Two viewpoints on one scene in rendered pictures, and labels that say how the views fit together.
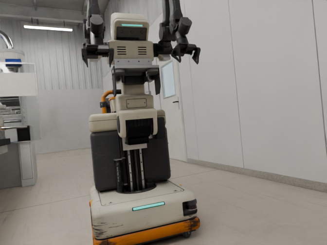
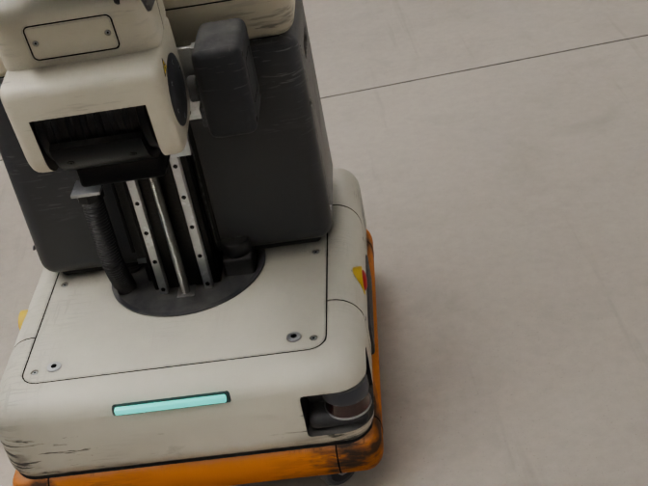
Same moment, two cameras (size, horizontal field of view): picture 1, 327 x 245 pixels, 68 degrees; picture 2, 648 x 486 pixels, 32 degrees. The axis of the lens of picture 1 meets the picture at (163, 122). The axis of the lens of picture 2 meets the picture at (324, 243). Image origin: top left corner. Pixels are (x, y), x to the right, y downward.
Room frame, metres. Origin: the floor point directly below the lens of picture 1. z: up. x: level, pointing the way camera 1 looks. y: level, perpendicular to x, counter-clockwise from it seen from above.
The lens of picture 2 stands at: (0.27, -0.71, 1.38)
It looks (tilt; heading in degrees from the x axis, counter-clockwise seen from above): 33 degrees down; 25
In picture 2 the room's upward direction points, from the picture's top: 11 degrees counter-clockwise
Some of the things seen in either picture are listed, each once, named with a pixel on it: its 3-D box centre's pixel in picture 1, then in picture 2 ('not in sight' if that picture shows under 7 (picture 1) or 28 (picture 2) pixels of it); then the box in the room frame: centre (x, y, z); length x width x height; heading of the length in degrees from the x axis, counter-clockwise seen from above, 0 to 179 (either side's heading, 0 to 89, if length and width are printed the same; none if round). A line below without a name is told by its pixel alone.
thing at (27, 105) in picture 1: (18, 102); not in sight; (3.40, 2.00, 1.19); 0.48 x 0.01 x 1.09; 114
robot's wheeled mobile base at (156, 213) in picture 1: (137, 205); (203, 320); (1.69, 0.23, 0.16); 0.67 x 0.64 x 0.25; 18
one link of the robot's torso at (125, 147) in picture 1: (145, 129); (154, 109); (1.55, 0.12, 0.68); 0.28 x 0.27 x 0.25; 108
